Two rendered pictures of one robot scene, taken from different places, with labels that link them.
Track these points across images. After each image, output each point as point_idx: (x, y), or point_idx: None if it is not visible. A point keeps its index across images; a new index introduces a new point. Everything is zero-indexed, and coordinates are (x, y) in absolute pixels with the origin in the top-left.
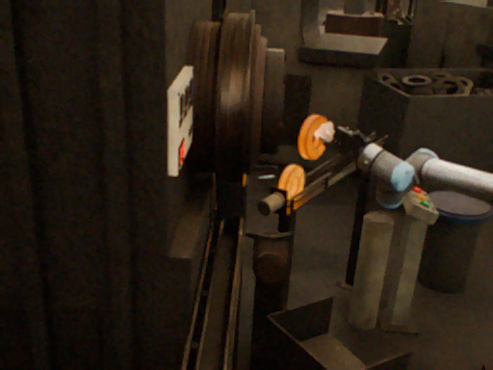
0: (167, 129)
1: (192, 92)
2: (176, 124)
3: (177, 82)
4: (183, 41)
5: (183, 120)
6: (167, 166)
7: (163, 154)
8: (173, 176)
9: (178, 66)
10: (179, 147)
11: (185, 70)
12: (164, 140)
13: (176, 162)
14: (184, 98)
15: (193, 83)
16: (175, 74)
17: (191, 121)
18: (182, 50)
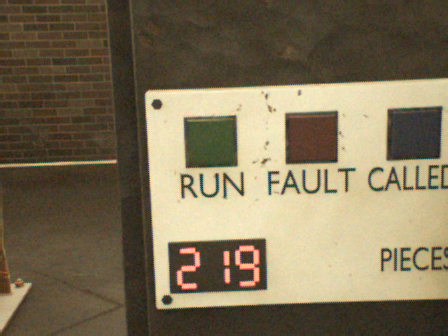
0: (148, 185)
1: (407, 146)
2: (150, 178)
3: (242, 88)
4: (443, 3)
5: (265, 194)
6: (151, 274)
7: (144, 242)
8: (257, 332)
9: (342, 62)
10: (174, 243)
11: (402, 81)
12: (142, 208)
13: (155, 273)
14: (226, 129)
15: (424, 121)
16: (286, 75)
17: (442, 236)
18: (422, 26)
